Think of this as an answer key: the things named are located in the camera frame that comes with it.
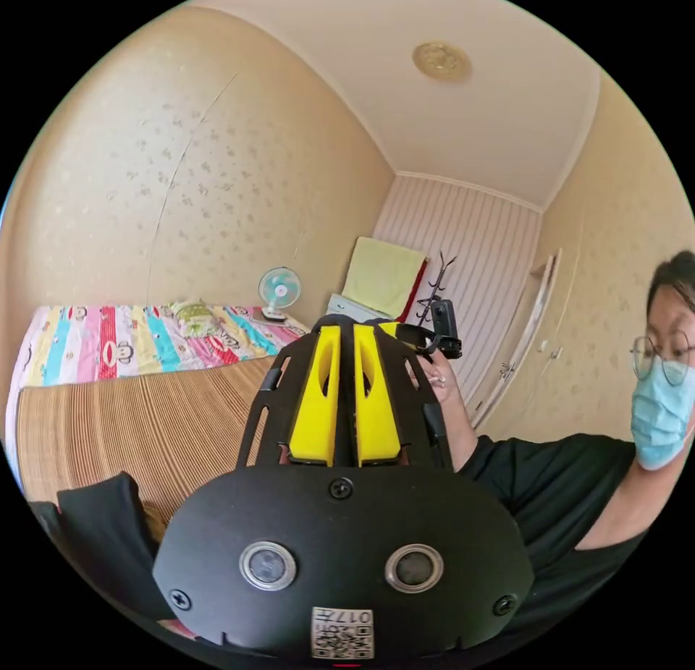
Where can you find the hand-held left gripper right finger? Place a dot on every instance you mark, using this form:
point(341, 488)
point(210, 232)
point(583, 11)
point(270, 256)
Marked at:
point(376, 409)

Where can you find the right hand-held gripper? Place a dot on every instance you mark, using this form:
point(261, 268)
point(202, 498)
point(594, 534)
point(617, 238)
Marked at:
point(415, 336)

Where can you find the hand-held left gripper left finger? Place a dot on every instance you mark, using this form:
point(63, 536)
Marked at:
point(316, 404)

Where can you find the black long pants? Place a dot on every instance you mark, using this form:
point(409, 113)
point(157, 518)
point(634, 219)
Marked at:
point(103, 529)

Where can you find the person's right forearm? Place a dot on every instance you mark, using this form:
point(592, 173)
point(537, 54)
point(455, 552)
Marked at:
point(468, 436)

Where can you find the person's right hand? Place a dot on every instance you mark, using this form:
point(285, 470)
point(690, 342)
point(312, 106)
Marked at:
point(434, 376)

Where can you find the white cabinet with green towel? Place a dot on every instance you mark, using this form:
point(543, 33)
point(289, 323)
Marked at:
point(383, 279)

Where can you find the black coat rack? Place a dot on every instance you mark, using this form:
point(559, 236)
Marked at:
point(434, 287)

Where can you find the small teal fan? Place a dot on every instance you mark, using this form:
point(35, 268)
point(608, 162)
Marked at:
point(279, 289)

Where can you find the white door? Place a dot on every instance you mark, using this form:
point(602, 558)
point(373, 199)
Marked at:
point(535, 322)

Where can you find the green patterned pillow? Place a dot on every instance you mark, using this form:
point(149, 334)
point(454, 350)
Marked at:
point(191, 316)

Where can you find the bed with mat and printed sheet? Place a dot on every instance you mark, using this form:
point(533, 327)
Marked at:
point(141, 420)

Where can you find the person's body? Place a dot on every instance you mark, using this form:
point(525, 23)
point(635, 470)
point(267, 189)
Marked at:
point(564, 496)

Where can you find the round golden ceiling lamp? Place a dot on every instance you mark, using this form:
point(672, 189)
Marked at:
point(441, 61)

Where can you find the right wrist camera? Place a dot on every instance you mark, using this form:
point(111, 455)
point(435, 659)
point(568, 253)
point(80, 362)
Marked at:
point(446, 325)

